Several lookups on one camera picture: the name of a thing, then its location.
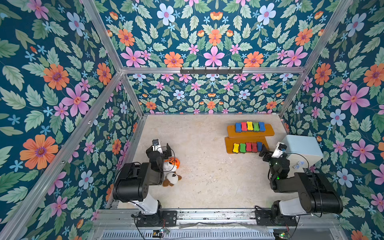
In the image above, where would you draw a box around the green eraser top shelf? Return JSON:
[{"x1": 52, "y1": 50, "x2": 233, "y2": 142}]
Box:
[{"x1": 253, "y1": 122, "x2": 260, "y2": 132}]

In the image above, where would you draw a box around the green eraser shelf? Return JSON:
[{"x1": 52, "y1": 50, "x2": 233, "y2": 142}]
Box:
[
  {"x1": 240, "y1": 143, "x2": 247, "y2": 153},
  {"x1": 253, "y1": 122, "x2": 260, "y2": 132}
]

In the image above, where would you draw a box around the yellow eraser top shelf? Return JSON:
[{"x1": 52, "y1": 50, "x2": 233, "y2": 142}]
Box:
[{"x1": 246, "y1": 121, "x2": 254, "y2": 132}]

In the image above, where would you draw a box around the yellow eraser shelf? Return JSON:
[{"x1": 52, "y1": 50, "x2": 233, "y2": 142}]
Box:
[
  {"x1": 233, "y1": 143, "x2": 240, "y2": 154},
  {"x1": 246, "y1": 121, "x2": 254, "y2": 132}
]

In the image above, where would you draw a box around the red eraser top shelf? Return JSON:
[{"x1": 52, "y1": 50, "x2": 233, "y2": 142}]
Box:
[{"x1": 241, "y1": 122, "x2": 248, "y2": 132}]

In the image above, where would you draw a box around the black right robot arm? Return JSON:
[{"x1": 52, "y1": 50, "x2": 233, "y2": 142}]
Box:
[{"x1": 259, "y1": 144, "x2": 344, "y2": 219}]

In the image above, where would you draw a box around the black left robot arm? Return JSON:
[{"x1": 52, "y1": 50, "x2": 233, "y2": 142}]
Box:
[{"x1": 112, "y1": 144, "x2": 173, "y2": 217}]

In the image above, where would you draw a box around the blue eraser bottom shelf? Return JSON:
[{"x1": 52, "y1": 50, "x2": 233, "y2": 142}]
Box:
[{"x1": 257, "y1": 142, "x2": 263, "y2": 152}]

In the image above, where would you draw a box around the green eraser bottom shelf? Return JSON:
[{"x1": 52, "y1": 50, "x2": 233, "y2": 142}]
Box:
[{"x1": 240, "y1": 143, "x2": 247, "y2": 153}]

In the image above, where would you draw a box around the yellow eraser bottom shelf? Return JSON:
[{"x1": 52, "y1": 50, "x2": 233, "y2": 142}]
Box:
[{"x1": 233, "y1": 143, "x2": 240, "y2": 154}]

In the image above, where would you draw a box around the orange wooden two-tier shelf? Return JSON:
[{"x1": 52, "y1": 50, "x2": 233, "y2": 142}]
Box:
[{"x1": 225, "y1": 124, "x2": 275, "y2": 154}]

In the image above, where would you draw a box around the red eraser bottom right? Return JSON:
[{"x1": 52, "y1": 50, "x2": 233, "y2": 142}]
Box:
[{"x1": 251, "y1": 143, "x2": 258, "y2": 153}]

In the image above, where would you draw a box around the orange tiger plush toy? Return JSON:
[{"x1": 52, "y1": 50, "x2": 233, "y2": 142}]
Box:
[{"x1": 163, "y1": 157, "x2": 180, "y2": 172}]

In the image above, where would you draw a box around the red eraser bottom left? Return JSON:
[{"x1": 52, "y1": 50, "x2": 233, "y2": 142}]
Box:
[{"x1": 246, "y1": 142, "x2": 252, "y2": 152}]

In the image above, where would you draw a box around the brown white dog plush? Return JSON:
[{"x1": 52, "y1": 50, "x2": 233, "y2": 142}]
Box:
[{"x1": 162, "y1": 172, "x2": 182, "y2": 187}]

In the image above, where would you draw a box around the light blue box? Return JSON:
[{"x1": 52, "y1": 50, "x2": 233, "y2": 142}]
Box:
[{"x1": 282, "y1": 135, "x2": 324, "y2": 174}]

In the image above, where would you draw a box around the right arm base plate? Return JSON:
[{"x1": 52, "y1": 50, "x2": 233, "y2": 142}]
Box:
[{"x1": 255, "y1": 206, "x2": 298, "y2": 227}]

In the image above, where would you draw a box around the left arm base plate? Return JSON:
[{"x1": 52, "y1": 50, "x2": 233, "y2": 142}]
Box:
[{"x1": 135, "y1": 211, "x2": 178, "y2": 227}]

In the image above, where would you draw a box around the metal front rail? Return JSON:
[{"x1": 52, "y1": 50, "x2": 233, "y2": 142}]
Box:
[{"x1": 89, "y1": 209, "x2": 348, "y2": 240}]

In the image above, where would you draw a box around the black wall hook rail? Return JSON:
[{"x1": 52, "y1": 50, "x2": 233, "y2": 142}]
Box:
[{"x1": 180, "y1": 67, "x2": 244, "y2": 75}]

